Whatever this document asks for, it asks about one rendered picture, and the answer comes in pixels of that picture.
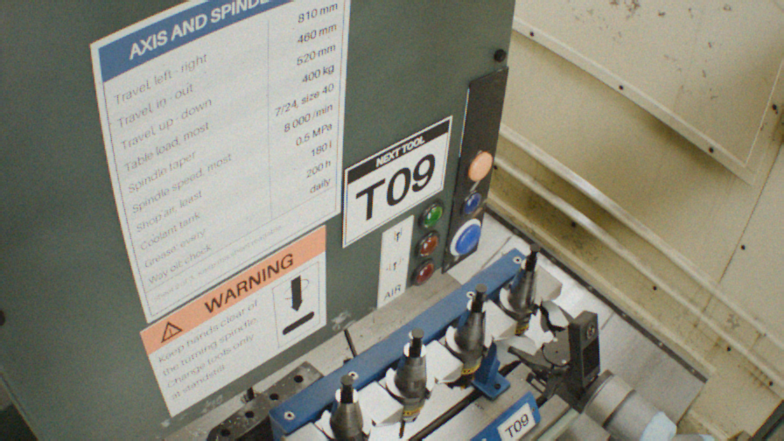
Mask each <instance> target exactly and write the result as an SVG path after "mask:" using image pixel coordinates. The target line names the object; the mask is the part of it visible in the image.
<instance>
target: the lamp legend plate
mask: <svg viewBox="0 0 784 441"><path fill-rule="evenodd" d="M413 218H414V216H413V215H412V216H410V217H409V218H408V219H406V220H404V221H402V222H401V223H399V224H397V225H395V226H394V227H392V228H391V229H389V230H387V231H386V232H384V233H383V234H382V243H381V265H380V275H379V287H378V298H377V309H380V308H381V307H383V306H384V305H386V304H387V303H389V302H390V301H392V300H393V299H395V298H397V297H399V296H400V295H402V294H403V293H404V292H405V285H406V278H407V270H408V263H409V255H410V241H411V234H412V226H413Z"/></svg>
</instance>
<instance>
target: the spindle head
mask: <svg viewBox="0 0 784 441"><path fill-rule="evenodd" d="M189 1H191V0H0V383H1V384H2V386H3V388H4V390H5V391H6V393H7V394H8V396H9V398H10V399H11V400H12V402H13V403H14V405H15V406H16V408H17V410H18V411H19V413H20V414H21V416H22V417H23V419H24V420H25V421H26V423H27V424H28V426H29V427H30V429H31V431H32V432H33V434H34V435H35V436H36V438H37V439H38V441H161V440H163V439H164V438H167V437H168V436H170V435H171V434H173V433H174V432H176V431H178V430H180V429H182V428H183V427H185V426H187V425H188V424H190V423H192V422H193V421H195V420H197V419H198V418H200V417H203V416H204V415H205V414H207V413H208V412H210V411H212V410H214V409H216V408H217V407H219V406H221V405H222V404H223V403H225V402H227V401H229V400H231V399H232V398H234V397H236V396H238V395H239V394H240V393H242V392H244V391H245V390H247V389H249V388H251V387H253V386H254V385H256V384H257V383H258V382H261V381H262V380H264V379H266V378H267V377H269V376H271V375H273V374H274V373H275V372H277V371H278V370H280V369H282V368H284V367H286V366H287V365H289V364H291V363H292V362H293V361H295V360H297V359H298V358H300V357H302V356H303V355H305V354H307V353H309V352H310V351H311V350H313V349H314V348H316V347H318V346H320V345H321V344H323V343H325V342H326V341H328V340H329V339H331V338H332V337H334V336H335V335H337V334H339V333H341V332H342V331H344V330H346V329H347V328H348V327H349V326H351V325H353V324H355V323H356V322H358V321H359V320H361V319H363V318H365V317H366V316H367V315H368V314H370V313H371V312H374V311H375V310H377V298H378V287H379V275H380V265H381V253H382V234H383V233H384V232H386V231H387V230H389V229H391V228H392V227H394V226H395V225H397V224H399V223H401V222H402V221H405V220H406V219H408V218H409V217H410V216H412V215H413V216H414V218H413V226H412V234H411V241H410V249H409V263H408V270H407V278H406V285H405V290H407V289H409V288H410V287H412V286H413V284H412V282H411V277H412V274H413V272H414V270H415V269H416V267H417V266H418V265H419V264H420V263H421V262H422V261H424V260H426V259H429V258H433V259H434V260H435V261H436V263H437V267H436V269H435V271H436V270H438V269H439V268H441V267H442V266H443V261H444V256H445V246H446V241H447V235H448V229H449V224H450V218H451V213H452V202H453V196H454V191H455V185H456V178H457V173H458V167H459V153H460V147H461V141H462V134H463V128H464V121H465V115H466V103H467V96H468V88H469V85H470V82H471V81H475V80H477V79H478V78H481V77H483V76H485V75H488V74H490V73H492V72H495V71H497V70H499V69H502V68H503V67H506V66H507V64H508V53H509V47H510V40H511V34H512V28H513V21H514V14H515V2H516V0H350V10H349V24H348V39H347V54H346V85H345V103H344V122H343V142H342V164H341V189H340V213H337V214H335V215H334V216H333V217H331V218H329V219H328V220H325V221H323V222H322V223H320V224H318V225H317V226H316V227H313V228H311V229H309V230H308V231H306V232H304V233H302V234H301V235H299V236H297V237H296V238H294V239H292V240H290V241H288V242H286V243H285V244H284V245H282V246H280V247H278V248H276V249H274V250H273V251H271V252H269V253H268V254H267V255H264V256H262V257H261V258H259V259H257V260H255V261H254V262H252V263H251V264H249V265H247V266H245V267H244V268H242V269H240V270H238V271H236V272H235V273H234V274H232V275H230V276H228V277H226V278H224V279H223V280H221V281H219V282H218V283H216V284H214V285H213V286H211V287H209V288H208V289H206V290H203V291H202V292H201V293H199V294H198V295H196V296H194V297H192V298H190V299H188V300H187V301H185V302H184V303H183V304H180V305H178V306H177V307H175V308H173V309H172V310H170V311H168V312H167V313H165V314H163V315H162V316H160V317H158V318H156V319H154V320H153V321H151V322H150V323H149V324H148V322H147V319H146V317H145V313H144V308H143V305H142V302H141V298H140V296H139V292H138V289H137V284H136V280H135V278H134V274H133V270H132V267H131V264H130V258H129V254H128V250H127V247H126V243H125V240H124V236H123V229H122V225H121V222H120V217H119V213H118V209H117V205H116V197H115V194H114V189H113V185H112V180H111V176H110V171H109V162H108V158H107V152H106V148H105V143H104V137H103V132H102V122H101V117H100V110H99V105H98V99H97V93H96V86H95V74H94V68H93V61H92V53H91V46H90V45H91V44H93V43H94V42H96V41H98V40H101V39H104V38H106V37H107V36H109V35H112V34H114V33H116V32H119V31H120V30H123V29H125V28H127V27H129V26H132V25H134V24H136V23H139V22H141V21H143V20H145V19H147V18H150V17H153V16H155V15H157V14H159V13H161V12H163V11H167V10H169V9H171V8H173V7H176V6H178V5H181V4H184V3H186V2H189ZM447 116H452V118H451V131H450V138H449V144H448V151H447V158H446V165H445V171H444V183H443V189H442V190H440V191H439V192H436V193H435V194H433V195H431V196H430V197H429V198H427V199H425V200H423V201H421V202H420V203H418V204H416V205H415V206H413V207H412V208H410V209H408V210H406V211H405V212H403V213H401V214H399V215H397V216H396V217H395V218H393V219H391V220H389V221H387V222H386V223H384V224H382V225H381V226H379V227H378V228H376V229H374V230H372V231H371V232H369V233H367V234H365V235H363V236H362V237H361V238H359V239H357V240H356V241H353V242H352V243H350V244H348V245H347V246H345V247H344V248H343V247H342V215H343V188H344V169H345V168H347V167H348V166H350V165H353V164H355V163H357V162H359V161H361V160H362V159H363V158H366V157H368V156H370V155H372V154H374V153H376V152H377V151H380V150H382V149H384V148H386V147H388V146H390V145H391V144H393V143H395V142H397V141H399V140H401V139H403V138H405V137H407V136H409V135H411V134H413V133H415V132H417V131H419V130H421V129H423V128H425V127H427V126H429V125H431V124H433V123H435V122H437V121H439V120H441V119H443V118H445V117H447ZM436 200H441V201H442V202H443V203H444V206H445V210H444V216H443V218H442V219H441V221H440V222H439V223H438V224H437V225H436V226H435V227H434V228H433V229H431V230H429V231H422V230H421V229H420V228H419V227H418V220H419V217H420V215H421V213H422V211H423V210H424V209H425V208H426V207H427V206H428V205H429V204H430V203H431V202H433V201H436ZM324 225H325V325H324V326H322V327H320V328H319V329H318V330H316V331H315V332H313V333H311V334H309V335H308V336H306V337H304V338H303V339H301V340H300V341H298V342H297V343H295V344H293V345H292V346H289V347H288V348H286V349H284V350H283V351H282V352H280V353H278V354H277V355H275V356H273V357H272V358H270V359H268V360H266V361H265V362H264V363H262V364H260V365H259V366H257V367H255V368H253V369H251V370H250V371H248V372H247V373H246V374H243V375H242V376H240V377H238V378H237V379H235V380H233V381H231V382H230V383H228V384H227V385H225V386H223V387H222V388H219V389H218V390H216V391H214V392H213V393H212V394H210V395H208V396H206V397H205V398H203V399H201V400H199V401H198V402H196V403H195V404H193V405H191V406H190V407H188V408H186V409H184V410H182V411H180V412H179V413H178V414H176V415H175V416H171V413H170V411H169V410H168V407H167V404H166V402H165V399H164V396H163V394H162V391H161V388H160V387H159V384H158V380H157V377H156V376H155V373H154V370H153V367H152V365H151V361H150V358H149V355H148V354H147V351H146V348H145V345H144V341H143V338H142V335H141V333H140V332H141V331H143V330H144V329H146V328H148V327H149V326H152V325H153V324H155V323H157V322H158V321H159V320H161V319H163V318H165V317H167V316H168V315H170V314H172V313H173V312H175V311H177V310H178V309H180V308H182V307H183V306H185V305H187V304H189V303H191V302H192V301H193V300H195V299H197V298H199V297H201V296H202V295H204V294H206V293H208V292H209V291H211V290H212V289H214V288H216V287H218V286H219V285H221V284H223V283H225V282H226V281H228V280H229V279H231V278H233V277H235V276H237V275H239V274H240V273H242V272H243V271H244V270H247V269H249V268H250V267H252V266H254V265H255V264H257V263H259V262H260V261H262V260H264V259H266V258H267V257H269V256H271V255H273V254H275V253H276V252H277V251H279V250H281V249H283V248H285V247H287V246H289V245H290V244H292V243H293V242H295V241H297V240H299V239H300V238H302V237H304V236H306V235H308V234H309V233H311V232H312V231H314V230H316V229H318V228H320V227H322V226H324ZM432 230H437V231H438V232H439V233H440V236H441V237H440V243H439V245H438V246H437V249H436V250H435V251H434V253H433V254H432V255H430V256H429V257H428V258H426V259H423V260H418V259H417V258H416V257H415V248H416V245H417V244H418V242H419V241H420V239H421V238H422V237H423V236H424V235H425V234H427V233H428V232H430V231H432Z"/></svg>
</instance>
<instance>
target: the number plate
mask: <svg viewBox="0 0 784 441"><path fill-rule="evenodd" d="M533 425H535V422H534V419H533V417H532V414H531V412H530V409H529V405H528V404H527V403H526V404H525V405H523V406H522V407H521V408H520V409H519V410H517V411H516V412H515V413H514V414H513V415H512V416H511V417H510V418H509V419H508V420H506V421H505V422H504V423H503V424H501V425H500V426H499V427H498V428H497V429H498V431H499V433H500V437H501V439H502V441H516V440H517V439H518V438H520V437H521V436H522V435H523V434H524V433H525V432H527V431H528V430H529V429H530V428H531V427H532V426H533Z"/></svg>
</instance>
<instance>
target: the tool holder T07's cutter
mask: <svg viewBox="0 0 784 441"><path fill-rule="evenodd" d="M474 374H475V371H474V372H472V373H470V374H462V375H461V376H460V377H459V378H458V379H457V380H456V381H453V382H447V383H445V384H444V385H446V386H447V387H448V388H450V389H454V388H455V387H457V388H460V390H461V391H462V390H464V389H467V388H469V387H470V386H471V383H472V381H473V380H474V377H475V376H474Z"/></svg>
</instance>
